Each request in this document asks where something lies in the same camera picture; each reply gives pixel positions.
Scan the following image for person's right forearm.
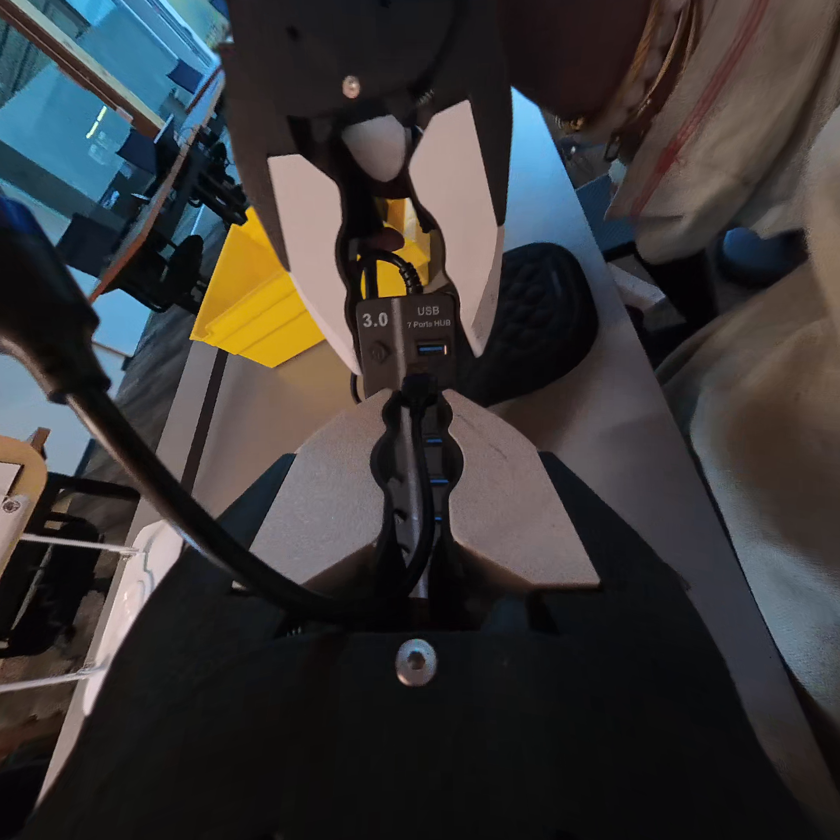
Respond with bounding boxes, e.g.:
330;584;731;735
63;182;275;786
495;0;660;142

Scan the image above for thin white rod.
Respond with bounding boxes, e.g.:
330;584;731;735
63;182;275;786
0;661;107;693
16;532;140;559

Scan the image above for black office chair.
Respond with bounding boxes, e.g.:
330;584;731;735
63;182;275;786
128;230;207;317

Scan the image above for black metal stand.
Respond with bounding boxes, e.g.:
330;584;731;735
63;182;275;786
0;472;142;657

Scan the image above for black usb cable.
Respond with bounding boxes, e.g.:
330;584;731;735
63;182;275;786
0;197;439;624

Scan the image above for person's beige clothing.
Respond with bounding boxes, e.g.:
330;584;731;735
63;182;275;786
604;0;840;716

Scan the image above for white flat device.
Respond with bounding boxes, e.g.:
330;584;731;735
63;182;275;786
82;518;188;719

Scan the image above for black hub cord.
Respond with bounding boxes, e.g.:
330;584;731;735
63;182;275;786
357;248;424;303

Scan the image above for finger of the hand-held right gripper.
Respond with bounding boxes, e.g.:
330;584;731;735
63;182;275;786
410;98;506;358
266;154;365;376

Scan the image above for yellow plastic bin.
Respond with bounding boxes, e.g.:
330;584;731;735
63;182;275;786
190;197;434;368

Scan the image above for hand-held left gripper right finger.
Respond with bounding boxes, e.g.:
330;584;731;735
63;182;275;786
436;389;601;587

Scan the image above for pale wooden stand piece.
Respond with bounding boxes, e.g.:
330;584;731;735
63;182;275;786
0;427;52;578

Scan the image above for beaded bracelets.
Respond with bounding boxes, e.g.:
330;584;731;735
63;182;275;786
554;0;703;165

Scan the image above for wooden-edged desk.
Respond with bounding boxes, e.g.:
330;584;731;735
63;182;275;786
85;62;227;306

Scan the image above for black usb hub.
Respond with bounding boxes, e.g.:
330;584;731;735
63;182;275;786
356;295;462;601

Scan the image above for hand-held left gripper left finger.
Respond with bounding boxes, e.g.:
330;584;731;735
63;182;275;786
249;392;398;585

